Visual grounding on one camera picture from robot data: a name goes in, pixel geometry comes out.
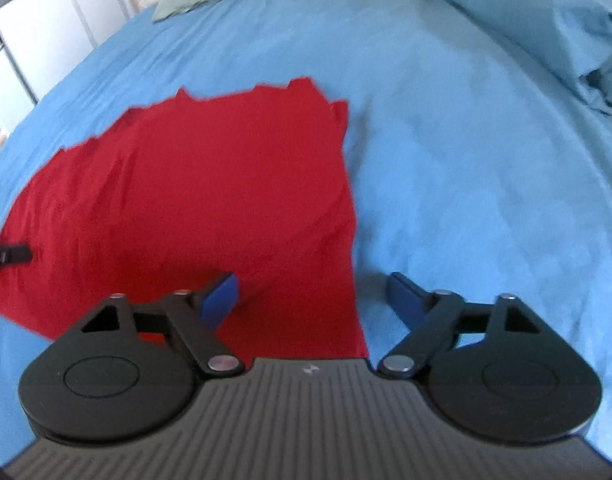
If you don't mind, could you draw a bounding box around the white wardrobe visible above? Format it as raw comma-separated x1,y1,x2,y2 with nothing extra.
0,0,135,134

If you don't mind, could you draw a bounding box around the red garment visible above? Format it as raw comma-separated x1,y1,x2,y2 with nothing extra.
0,78,368,361

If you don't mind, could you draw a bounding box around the blue bed sheet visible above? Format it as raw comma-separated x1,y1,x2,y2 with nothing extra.
0,0,612,460

